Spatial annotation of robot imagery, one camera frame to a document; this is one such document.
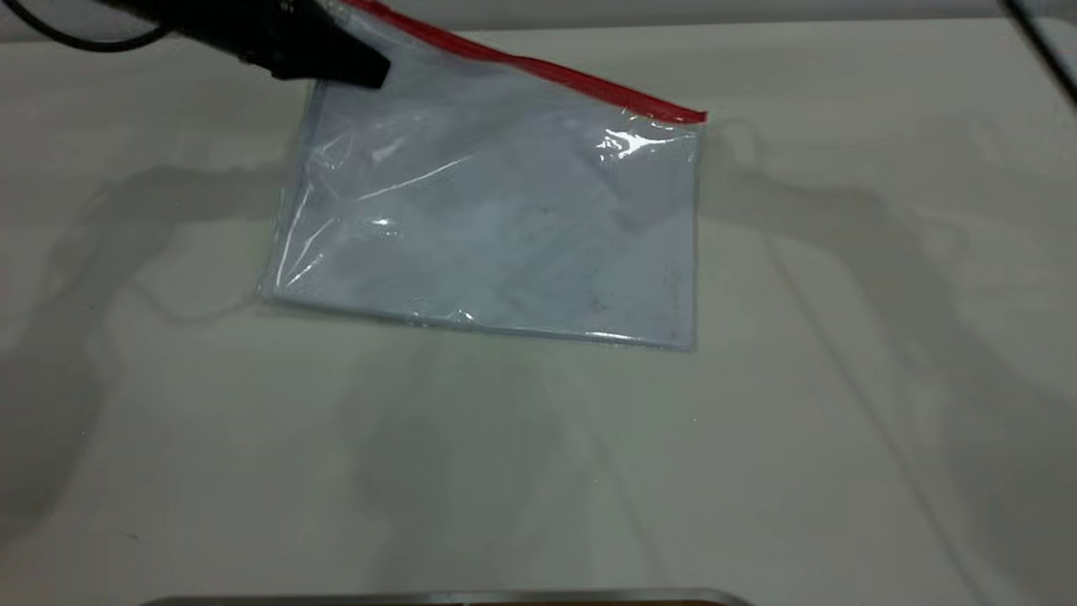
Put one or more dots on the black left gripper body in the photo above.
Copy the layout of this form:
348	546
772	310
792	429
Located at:
252	29

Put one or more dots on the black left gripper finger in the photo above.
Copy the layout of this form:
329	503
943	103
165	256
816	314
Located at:
345	63

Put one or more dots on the clear plastic bag red zipper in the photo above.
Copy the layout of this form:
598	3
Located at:
505	219

